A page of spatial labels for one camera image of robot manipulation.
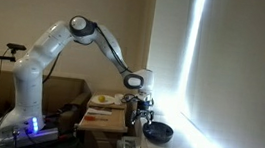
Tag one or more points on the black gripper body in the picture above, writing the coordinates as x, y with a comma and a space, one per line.
144, 104

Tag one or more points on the wooden tray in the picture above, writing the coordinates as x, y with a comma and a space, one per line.
115, 122

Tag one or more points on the black camera on stand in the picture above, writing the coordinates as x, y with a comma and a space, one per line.
16, 47

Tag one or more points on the wooden board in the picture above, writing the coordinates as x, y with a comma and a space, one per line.
118, 107

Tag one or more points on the white plate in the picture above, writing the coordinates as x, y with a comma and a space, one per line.
109, 100

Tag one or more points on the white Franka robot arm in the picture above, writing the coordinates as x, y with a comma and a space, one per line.
31, 82

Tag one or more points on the yellow lemon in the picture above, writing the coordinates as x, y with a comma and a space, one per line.
101, 98

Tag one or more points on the black bowl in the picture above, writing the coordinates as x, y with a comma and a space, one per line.
157, 133

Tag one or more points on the white cup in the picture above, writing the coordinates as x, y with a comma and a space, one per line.
118, 98

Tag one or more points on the brown leather sofa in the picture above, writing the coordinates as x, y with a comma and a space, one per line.
65, 90

